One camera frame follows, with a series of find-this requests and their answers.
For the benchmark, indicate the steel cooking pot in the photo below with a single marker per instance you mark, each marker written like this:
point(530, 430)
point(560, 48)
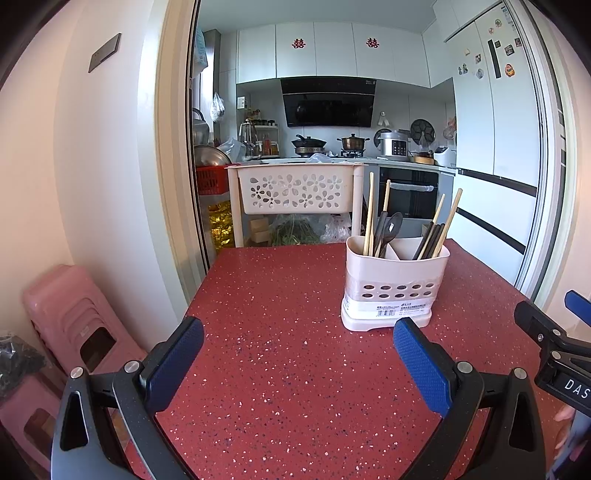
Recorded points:
point(353, 143)

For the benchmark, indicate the small white appliance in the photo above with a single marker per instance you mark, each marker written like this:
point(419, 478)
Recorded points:
point(444, 157)

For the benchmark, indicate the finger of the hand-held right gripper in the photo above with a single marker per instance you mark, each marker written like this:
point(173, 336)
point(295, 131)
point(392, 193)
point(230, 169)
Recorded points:
point(538, 323)
point(579, 307)

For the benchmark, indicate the wooden board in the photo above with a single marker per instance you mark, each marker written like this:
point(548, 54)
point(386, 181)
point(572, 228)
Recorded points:
point(424, 159)

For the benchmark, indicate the hanging clear plastic bag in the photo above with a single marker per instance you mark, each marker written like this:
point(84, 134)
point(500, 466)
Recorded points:
point(218, 108)

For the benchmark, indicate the crumpled clear plastic bag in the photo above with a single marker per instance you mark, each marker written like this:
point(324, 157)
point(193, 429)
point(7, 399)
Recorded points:
point(337, 230)

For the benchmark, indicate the black range hood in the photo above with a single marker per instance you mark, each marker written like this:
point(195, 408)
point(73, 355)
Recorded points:
point(328, 104)

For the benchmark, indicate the black plastic spoon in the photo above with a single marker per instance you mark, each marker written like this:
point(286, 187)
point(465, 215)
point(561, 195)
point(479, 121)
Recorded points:
point(398, 219)
point(382, 230)

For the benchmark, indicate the green leafy vegetables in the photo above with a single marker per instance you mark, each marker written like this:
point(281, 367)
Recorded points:
point(295, 233)

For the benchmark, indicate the round black divided tray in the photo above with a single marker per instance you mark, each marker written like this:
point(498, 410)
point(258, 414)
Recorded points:
point(423, 130)

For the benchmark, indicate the person's blue jeans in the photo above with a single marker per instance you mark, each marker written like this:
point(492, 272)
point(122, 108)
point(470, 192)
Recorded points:
point(577, 443)

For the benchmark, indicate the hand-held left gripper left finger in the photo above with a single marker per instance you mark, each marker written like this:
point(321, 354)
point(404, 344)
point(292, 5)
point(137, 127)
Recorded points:
point(175, 360)

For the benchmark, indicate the yellow dotted pale chopstick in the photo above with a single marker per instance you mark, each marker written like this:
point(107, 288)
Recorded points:
point(455, 207)

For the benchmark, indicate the silver rice cooker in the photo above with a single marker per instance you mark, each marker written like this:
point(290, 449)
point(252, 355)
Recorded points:
point(392, 145)

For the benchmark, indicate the stack of pink plastic stools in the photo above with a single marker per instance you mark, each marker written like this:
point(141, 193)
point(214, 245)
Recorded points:
point(69, 304)

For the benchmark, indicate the white wall hook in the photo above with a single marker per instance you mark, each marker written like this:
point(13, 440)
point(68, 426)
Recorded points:
point(383, 119)

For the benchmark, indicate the dark wall plate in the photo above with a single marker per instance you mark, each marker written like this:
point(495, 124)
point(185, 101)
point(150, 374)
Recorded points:
point(105, 52)

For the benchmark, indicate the gold foil bag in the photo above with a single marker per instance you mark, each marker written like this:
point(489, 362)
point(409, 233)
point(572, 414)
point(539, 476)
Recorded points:
point(221, 226)

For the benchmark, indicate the brown bamboo chopstick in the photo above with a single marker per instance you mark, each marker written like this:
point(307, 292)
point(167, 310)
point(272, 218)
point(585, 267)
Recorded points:
point(369, 212)
point(384, 203)

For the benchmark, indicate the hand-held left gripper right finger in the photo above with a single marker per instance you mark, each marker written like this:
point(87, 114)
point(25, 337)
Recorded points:
point(422, 364)

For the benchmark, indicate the group of fridge magnets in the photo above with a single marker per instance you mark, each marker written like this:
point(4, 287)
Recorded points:
point(509, 70)

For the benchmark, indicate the small cardboard box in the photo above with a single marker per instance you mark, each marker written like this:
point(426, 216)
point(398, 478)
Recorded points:
point(258, 230)

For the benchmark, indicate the steel pan lid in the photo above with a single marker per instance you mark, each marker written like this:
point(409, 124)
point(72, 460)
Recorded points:
point(211, 156)

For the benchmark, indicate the red paper-cut sticker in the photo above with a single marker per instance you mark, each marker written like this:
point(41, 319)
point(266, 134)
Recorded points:
point(298, 43)
point(372, 42)

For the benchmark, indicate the white plastic utensil holder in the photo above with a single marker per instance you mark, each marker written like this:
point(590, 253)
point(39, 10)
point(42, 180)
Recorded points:
point(392, 277)

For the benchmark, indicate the person's right hand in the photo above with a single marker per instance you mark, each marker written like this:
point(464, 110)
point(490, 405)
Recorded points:
point(565, 412)

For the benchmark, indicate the white wall cabinets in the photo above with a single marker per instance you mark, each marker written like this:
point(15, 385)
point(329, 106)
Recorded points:
point(332, 50)

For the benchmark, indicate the black wok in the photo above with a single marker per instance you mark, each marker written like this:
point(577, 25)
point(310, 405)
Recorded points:
point(308, 144)

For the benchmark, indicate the white spice rack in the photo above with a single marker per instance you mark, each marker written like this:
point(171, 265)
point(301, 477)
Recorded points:
point(258, 141)

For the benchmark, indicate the beige flower-cut basket trolley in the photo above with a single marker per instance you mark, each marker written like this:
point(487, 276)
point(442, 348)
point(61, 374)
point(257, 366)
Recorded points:
point(295, 194)

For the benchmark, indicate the white refrigerator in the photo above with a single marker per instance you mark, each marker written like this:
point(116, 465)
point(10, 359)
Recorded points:
point(498, 138)

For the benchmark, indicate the low pink plastic stool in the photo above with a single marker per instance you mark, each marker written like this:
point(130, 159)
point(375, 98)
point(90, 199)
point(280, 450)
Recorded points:
point(27, 410)

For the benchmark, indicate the black built-in oven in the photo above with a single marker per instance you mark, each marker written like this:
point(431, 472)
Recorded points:
point(408, 194)

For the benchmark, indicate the red plastic basket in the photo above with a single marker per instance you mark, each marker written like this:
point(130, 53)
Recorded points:
point(212, 180)

